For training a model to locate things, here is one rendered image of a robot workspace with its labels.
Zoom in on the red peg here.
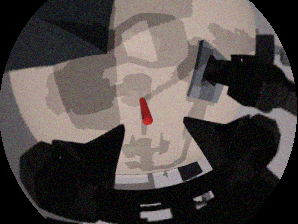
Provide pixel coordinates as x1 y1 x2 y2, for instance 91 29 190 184
138 97 153 124

